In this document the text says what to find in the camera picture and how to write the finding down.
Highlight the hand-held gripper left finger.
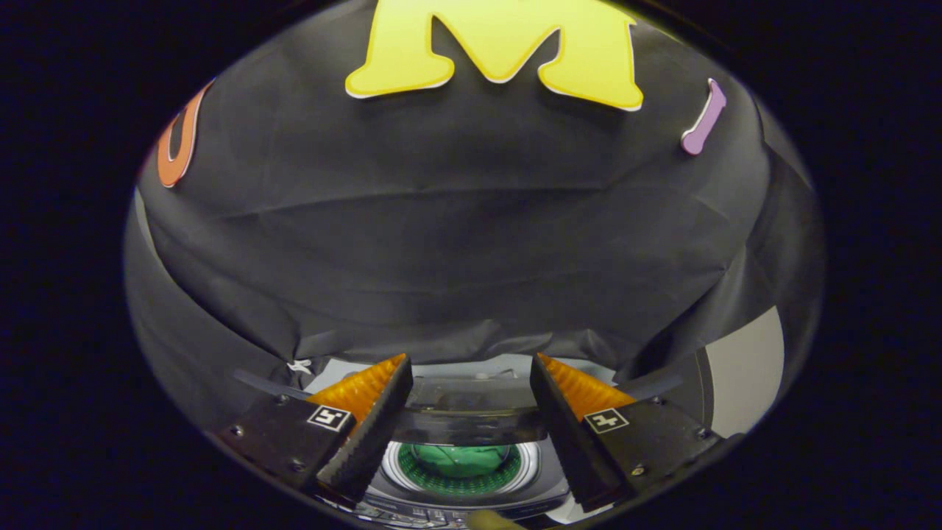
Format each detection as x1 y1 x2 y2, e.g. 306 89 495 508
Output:
219 353 414 505

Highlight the beige cabinet with dark top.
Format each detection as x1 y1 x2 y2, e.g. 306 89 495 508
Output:
692 305 786 439

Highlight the green polo shirt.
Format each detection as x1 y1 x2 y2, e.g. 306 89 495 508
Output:
408 444 516 479

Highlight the dark washing machine lid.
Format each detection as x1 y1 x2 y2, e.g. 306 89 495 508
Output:
234 367 687 516

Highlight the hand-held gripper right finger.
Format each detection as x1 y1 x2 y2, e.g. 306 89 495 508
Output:
530 353 726 514

